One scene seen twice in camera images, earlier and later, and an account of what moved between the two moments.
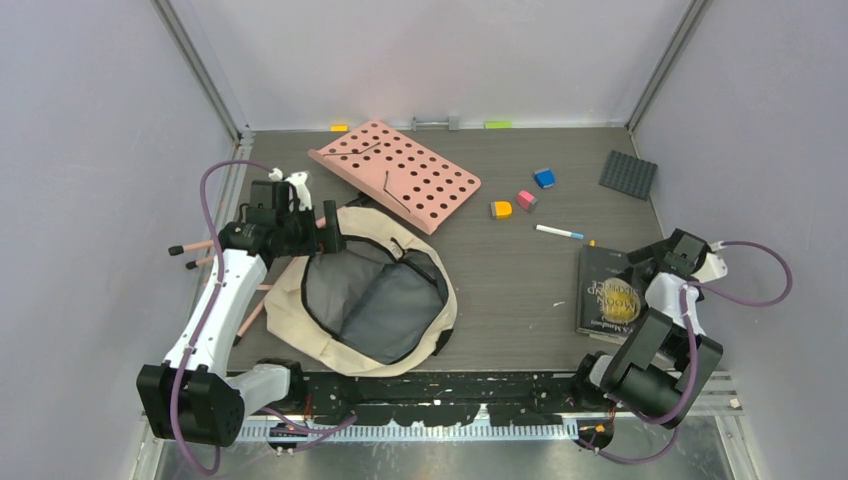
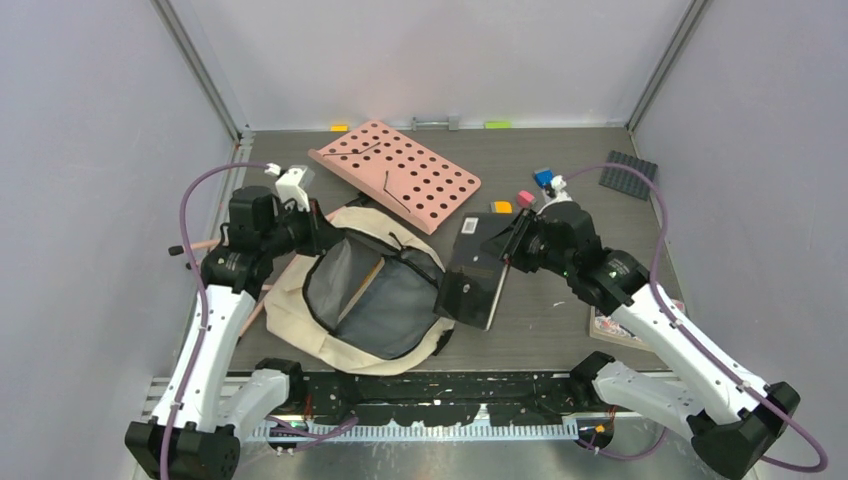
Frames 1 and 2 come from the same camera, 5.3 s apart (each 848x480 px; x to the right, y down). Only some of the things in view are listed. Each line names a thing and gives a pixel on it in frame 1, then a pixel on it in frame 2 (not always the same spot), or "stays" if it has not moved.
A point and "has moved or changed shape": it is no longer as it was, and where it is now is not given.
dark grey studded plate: (629, 174) stays
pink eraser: (526, 201) stays
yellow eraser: (501, 210) stays
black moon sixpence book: (611, 295) has moved or changed shape
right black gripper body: (647, 253) -> (534, 252)
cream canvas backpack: (384, 305) stays
